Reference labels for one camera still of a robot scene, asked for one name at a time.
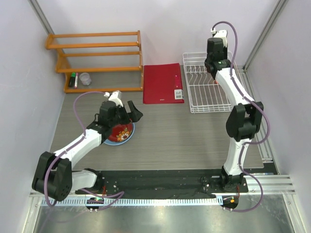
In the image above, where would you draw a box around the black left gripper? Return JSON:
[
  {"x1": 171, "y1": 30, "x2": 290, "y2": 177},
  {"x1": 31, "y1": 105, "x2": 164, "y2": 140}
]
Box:
[{"x1": 109, "y1": 101, "x2": 142, "y2": 127}]

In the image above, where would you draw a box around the dark red floral plate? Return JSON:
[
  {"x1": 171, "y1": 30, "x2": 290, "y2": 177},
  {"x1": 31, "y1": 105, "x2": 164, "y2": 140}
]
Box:
[{"x1": 108, "y1": 123, "x2": 134, "y2": 143}]

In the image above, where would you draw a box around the light blue plate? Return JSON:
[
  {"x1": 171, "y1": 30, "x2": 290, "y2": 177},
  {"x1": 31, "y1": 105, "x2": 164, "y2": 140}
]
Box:
[{"x1": 104, "y1": 123, "x2": 135, "y2": 146}]

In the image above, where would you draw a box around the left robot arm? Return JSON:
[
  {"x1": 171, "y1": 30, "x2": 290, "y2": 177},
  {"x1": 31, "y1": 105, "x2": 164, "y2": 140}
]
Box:
[{"x1": 32, "y1": 100, "x2": 143, "y2": 201}]

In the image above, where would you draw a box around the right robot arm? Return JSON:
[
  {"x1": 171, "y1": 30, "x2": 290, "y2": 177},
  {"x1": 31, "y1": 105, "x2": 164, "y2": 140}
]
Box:
[{"x1": 205, "y1": 37, "x2": 263, "y2": 192}]

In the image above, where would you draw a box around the orange wooden shelf rack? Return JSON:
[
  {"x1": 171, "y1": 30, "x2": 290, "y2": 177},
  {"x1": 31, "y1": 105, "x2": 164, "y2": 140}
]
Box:
[{"x1": 45, "y1": 31, "x2": 143, "y2": 93}]

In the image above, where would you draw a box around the red plastic folder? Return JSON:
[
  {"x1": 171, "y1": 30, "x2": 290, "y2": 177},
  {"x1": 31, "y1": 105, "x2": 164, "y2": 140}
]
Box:
[{"x1": 143, "y1": 63, "x2": 184, "y2": 104}]

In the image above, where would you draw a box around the clear plastic cup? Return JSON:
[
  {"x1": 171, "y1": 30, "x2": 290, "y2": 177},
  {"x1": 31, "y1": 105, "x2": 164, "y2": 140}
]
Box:
[{"x1": 79, "y1": 72, "x2": 91, "y2": 86}]

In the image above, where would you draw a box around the pink marker pen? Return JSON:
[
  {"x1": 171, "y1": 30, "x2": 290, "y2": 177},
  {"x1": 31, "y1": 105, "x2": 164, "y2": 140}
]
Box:
[{"x1": 74, "y1": 72, "x2": 78, "y2": 89}]

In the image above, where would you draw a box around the green marker pen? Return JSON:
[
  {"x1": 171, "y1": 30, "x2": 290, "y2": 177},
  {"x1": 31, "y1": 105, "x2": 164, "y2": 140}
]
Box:
[{"x1": 68, "y1": 72, "x2": 76, "y2": 87}]

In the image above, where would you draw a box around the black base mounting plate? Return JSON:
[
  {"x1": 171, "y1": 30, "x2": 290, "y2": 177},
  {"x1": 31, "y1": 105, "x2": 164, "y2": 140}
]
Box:
[{"x1": 88, "y1": 169, "x2": 249, "y2": 200}]

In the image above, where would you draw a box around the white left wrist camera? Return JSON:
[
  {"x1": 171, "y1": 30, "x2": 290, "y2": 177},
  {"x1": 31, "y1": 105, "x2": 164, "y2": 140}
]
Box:
[{"x1": 104, "y1": 90, "x2": 123, "y2": 107}]

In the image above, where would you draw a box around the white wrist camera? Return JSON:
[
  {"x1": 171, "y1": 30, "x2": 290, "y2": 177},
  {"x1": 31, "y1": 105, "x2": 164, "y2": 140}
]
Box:
[
  {"x1": 210, "y1": 29, "x2": 228, "y2": 48},
  {"x1": 104, "y1": 90, "x2": 123, "y2": 107}
]

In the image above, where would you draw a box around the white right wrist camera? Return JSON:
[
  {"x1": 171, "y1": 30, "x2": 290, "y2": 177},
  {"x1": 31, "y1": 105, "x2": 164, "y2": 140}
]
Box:
[{"x1": 210, "y1": 29, "x2": 228, "y2": 48}]

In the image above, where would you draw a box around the white wire dish rack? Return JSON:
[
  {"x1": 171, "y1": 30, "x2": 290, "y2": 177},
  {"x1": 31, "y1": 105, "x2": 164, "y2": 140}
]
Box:
[{"x1": 182, "y1": 52, "x2": 232, "y2": 113}]

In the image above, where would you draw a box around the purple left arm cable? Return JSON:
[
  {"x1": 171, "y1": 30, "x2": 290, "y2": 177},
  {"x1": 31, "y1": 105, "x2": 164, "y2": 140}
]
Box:
[{"x1": 43, "y1": 91, "x2": 125, "y2": 211}]

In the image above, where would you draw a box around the white slotted cable duct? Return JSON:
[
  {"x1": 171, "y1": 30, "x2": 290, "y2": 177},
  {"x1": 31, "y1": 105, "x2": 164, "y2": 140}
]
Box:
[{"x1": 56, "y1": 196, "x2": 223, "y2": 207}]

